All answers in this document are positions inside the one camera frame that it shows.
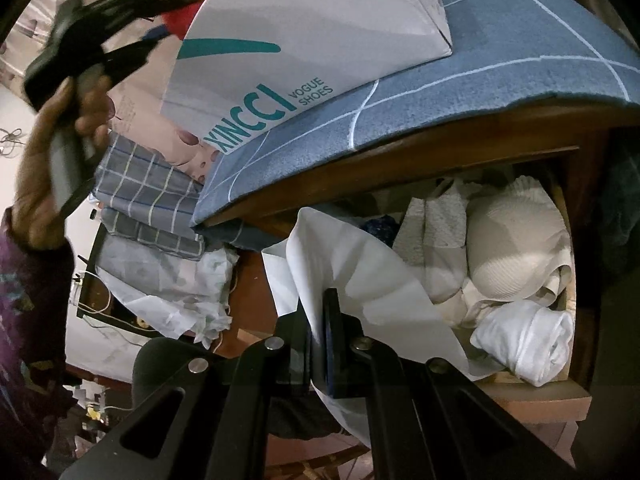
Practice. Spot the wooden drawer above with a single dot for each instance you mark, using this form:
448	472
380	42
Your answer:
540	405

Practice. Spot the white plastic bag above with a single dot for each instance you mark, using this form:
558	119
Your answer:
165	280

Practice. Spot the blue checked cloth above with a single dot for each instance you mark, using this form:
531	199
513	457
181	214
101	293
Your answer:
450	75

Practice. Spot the white rolled cloth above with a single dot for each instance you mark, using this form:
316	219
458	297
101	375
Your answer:
525	335

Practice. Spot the white terry cloth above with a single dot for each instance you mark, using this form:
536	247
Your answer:
440	225

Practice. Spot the person's left hand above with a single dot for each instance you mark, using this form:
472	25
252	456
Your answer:
35	185

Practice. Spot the person's left forearm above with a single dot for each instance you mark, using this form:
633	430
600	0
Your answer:
30	310

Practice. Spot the white shoe box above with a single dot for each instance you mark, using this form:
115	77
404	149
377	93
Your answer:
300	10

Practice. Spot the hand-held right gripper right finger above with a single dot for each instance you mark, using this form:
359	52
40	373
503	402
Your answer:
345	360

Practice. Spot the navy floral underwear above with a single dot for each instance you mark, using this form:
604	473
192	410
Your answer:
380	227

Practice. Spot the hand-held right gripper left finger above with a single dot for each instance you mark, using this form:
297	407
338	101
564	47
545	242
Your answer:
300	355

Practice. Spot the plaid bedding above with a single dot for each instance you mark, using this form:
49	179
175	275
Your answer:
140	185

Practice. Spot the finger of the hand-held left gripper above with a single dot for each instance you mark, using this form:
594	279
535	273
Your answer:
127	57
130	2

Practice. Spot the leaf print curtain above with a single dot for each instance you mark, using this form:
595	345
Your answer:
135	110

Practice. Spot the cream ribbed knit garment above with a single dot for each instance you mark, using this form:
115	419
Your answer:
515	240

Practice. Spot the black metal frame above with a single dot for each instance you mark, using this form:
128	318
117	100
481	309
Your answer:
87	280

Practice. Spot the wooden nightstand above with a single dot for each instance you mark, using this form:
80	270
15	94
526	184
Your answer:
500	130

